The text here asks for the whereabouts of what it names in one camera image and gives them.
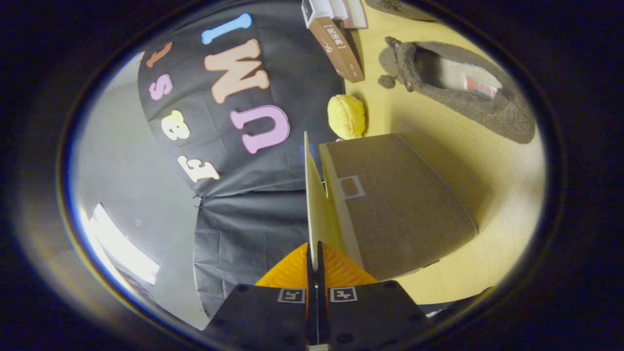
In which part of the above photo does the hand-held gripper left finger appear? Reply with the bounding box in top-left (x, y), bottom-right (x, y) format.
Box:
top-left (202, 242), bottom-right (318, 350)

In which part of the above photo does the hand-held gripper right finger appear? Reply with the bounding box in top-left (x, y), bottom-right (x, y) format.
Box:
top-left (318, 241), bottom-right (429, 348)

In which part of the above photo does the brown fabric storage box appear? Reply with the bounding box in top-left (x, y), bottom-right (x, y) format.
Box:
top-left (303, 131), bottom-right (478, 282)

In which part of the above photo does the brown fuzzy shoe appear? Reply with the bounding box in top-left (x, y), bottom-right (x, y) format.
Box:
top-left (378, 37), bottom-right (537, 144)
top-left (365, 0), bottom-right (439, 22)

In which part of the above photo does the ceiling light panel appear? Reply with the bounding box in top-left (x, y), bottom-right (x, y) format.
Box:
top-left (89, 203), bottom-right (160, 285)

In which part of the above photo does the yellow plush toy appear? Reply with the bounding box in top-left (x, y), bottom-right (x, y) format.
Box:
top-left (327, 94), bottom-right (366, 140)

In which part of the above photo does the pinkish brown book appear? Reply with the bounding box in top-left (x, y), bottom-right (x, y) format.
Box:
top-left (341, 0), bottom-right (369, 30)

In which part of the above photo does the white book with portrait cover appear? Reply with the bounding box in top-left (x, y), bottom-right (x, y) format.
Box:
top-left (301, 0), bottom-right (335, 28)

